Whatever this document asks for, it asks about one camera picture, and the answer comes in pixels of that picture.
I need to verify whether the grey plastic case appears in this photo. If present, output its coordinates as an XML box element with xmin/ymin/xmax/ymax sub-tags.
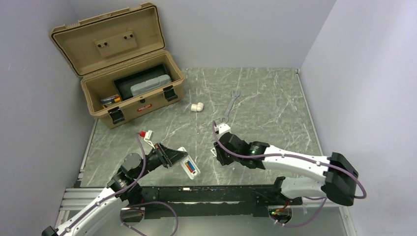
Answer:
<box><xmin>130</xmin><ymin>74</ymin><xmax>172</xmax><ymax>97</ymax></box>

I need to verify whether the white pvc elbow fitting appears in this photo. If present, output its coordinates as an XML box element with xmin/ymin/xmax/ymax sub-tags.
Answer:
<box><xmin>190</xmin><ymin>102</ymin><xmax>204</xmax><ymax>112</ymax></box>

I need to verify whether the purple base cable loop left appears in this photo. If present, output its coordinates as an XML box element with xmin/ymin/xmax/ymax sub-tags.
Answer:
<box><xmin>119</xmin><ymin>201</ymin><xmax>179</xmax><ymax>236</ymax></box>

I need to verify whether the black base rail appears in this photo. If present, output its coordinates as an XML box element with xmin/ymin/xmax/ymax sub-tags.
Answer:
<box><xmin>142</xmin><ymin>184</ymin><xmax>302</xmax><ymax>219</ymax></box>

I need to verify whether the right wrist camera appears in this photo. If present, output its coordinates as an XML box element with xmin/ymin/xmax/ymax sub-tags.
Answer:
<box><xmin>214</xmin><ymin>123</ymin><xmax>231</xmax><ymax>139</ymax></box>

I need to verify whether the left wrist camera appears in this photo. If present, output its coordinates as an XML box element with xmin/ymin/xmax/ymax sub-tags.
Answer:
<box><xmin>139</xmin><ymin>130</ymin><xmax>154</xmax><ymax>148</ymax></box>

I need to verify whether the small blue battery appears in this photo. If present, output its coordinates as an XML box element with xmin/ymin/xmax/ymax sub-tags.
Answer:
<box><xmin>187</xmin><ymin>161</ymin><xmax>195</xmax><ymax>172</ymax></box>

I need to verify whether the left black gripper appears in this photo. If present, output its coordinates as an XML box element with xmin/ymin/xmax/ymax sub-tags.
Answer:
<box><xmin>134</xmin><ymin>142</ymin><xmax>188</xmax><ymax>179</ymax></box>

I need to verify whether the tan plastic toolbox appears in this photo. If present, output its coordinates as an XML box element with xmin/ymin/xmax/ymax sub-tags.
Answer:
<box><xmin>50</xmin><ymin>2</ymin><xmax>185</xmax><ymax>129</ymax></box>

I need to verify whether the white remote control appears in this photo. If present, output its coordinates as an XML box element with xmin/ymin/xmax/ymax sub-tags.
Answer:
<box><xmin>177</xmin><ymin>147</ymin><xmax>201</xmax><ymax>179</ymax></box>

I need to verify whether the black tray in toolbox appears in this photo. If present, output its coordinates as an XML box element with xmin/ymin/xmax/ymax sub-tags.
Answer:
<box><xmin>113</xmin><ymin>63</ymin><xmax>172</xmax><ymax>100</ymax></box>

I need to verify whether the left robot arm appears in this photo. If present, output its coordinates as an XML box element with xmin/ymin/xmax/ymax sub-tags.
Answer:
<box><xmin>41</xmin><ymin>143</ymin><xmax>189</xmax><ymax>236</ymax></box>

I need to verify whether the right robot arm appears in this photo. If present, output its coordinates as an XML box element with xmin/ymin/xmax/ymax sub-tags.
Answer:
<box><xmin>213</xmin><ymin>132</ymin><xmax>361</xmax><ymax>207</ymax></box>

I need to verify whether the silver open-end wrench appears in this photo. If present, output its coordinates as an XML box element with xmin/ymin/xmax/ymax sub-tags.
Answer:
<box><xmin>220</xmin><ymin>90</ymin><xmax>240</xmax><ymax>122</ymax></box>

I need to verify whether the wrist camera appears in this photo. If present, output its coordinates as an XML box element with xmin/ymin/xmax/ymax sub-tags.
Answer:
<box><xmin>214</xmin><ymin>123</ymin><xmax>231</xmax><ymax>139</ymax></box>
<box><xmin>139</xmin><ymin>130</ymin><xmax>154</xmax><ymax>148</ymax></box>

